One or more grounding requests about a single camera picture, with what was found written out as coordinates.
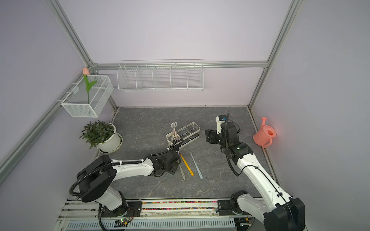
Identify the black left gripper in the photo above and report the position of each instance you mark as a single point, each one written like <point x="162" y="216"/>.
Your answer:
<point x="173" y="171"/>

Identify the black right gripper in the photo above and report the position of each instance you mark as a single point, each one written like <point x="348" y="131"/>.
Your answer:
<point x="211" y="135"/>

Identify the white toothbrush holder caddy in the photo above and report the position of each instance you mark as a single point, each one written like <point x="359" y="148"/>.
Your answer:
<point x="188" y="134"/>

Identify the teal thin toothbrush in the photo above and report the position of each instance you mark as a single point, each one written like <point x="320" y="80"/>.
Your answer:
<point x="197" y="168"/>

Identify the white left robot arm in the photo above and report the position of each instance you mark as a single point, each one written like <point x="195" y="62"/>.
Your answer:
<point x="93" y="182"/>

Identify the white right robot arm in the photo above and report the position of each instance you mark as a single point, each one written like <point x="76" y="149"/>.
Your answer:
<point x="278" y="211"/>

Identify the yellow toothbrush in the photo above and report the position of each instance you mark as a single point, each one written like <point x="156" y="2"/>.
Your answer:
<point x="187" y="166"/>

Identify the pink watering can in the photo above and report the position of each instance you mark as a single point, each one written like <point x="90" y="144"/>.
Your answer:
<point x="264" y="137"/>

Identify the potted green plant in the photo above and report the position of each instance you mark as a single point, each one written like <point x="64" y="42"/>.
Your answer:
<point x="103" y="136"/>

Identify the white mesh basket small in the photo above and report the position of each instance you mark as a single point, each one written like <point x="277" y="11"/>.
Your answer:
<point x="76" y="101"/>

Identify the pink artificial tulip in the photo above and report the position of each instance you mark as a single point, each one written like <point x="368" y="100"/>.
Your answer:
<point x="88" y="84"/>

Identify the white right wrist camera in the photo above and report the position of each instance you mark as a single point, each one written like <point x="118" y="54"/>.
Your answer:
<point x="220" y="120"/>

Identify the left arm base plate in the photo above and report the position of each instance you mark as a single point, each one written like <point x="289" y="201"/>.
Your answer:
<point x="130" y="209"/>

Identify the white wire basket long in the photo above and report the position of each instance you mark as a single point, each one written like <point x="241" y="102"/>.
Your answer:
<point x="170" y="74"/>

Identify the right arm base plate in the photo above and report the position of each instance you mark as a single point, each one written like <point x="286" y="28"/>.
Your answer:
<point x="229" y="207"/>

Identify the white vented cable duct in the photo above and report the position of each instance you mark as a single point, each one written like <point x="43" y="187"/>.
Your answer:
<point x="152" y="224"/>

